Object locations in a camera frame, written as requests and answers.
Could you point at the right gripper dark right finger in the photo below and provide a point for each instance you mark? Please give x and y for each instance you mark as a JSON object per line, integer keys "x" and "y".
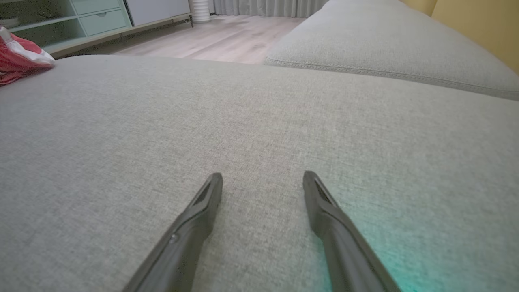
{"x": 344, "y": 251}

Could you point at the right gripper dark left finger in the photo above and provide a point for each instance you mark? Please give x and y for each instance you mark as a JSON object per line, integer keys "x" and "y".
{"x": 182, "y": 243}

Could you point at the red white basketball jersey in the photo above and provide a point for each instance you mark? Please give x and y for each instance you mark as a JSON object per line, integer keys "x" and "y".
{"x": 18, "y": 56}

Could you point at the large grey sofa seat cushion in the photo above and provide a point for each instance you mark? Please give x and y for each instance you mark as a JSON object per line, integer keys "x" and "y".
{"x": 162, "y": 134}

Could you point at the long narrow grey seat cushion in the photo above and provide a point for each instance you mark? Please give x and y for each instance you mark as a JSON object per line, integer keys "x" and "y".
{"x": 373, "y": 40}

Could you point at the white ribbed plant pot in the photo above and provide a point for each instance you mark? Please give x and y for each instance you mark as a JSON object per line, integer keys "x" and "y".
{"x": 200, "y": 10}

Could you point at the mint green white cabinet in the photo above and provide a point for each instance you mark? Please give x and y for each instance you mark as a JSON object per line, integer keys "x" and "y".
{"x": 101, "y": 18}

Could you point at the grey pleated curtain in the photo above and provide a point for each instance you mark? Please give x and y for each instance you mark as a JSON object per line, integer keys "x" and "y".
{"x": 267, "y": 6}

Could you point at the yellow sofa backrest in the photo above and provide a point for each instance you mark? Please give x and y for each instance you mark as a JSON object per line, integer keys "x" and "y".
{"x": 482, "y": 24}

